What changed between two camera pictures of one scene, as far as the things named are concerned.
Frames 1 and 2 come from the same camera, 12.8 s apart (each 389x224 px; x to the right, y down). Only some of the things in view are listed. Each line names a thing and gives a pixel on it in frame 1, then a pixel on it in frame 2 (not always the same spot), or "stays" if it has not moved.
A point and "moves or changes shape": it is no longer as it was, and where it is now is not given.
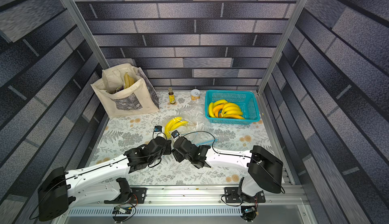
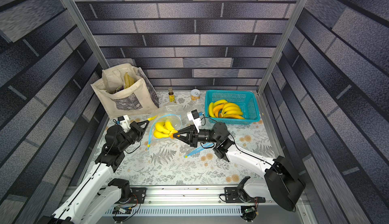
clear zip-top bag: x=189 y=120 moves or changes shape
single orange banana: x=216 y=109 stays
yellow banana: x=219 y=102 stays
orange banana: x=234 y=116 stays
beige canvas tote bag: x=137 y=99 stays
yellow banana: x=211 y=110 stays
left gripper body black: x=166 y=151 to x=134 y=134
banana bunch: x=231 y=108 stays
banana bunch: x=173 y=123 moves or changes shape
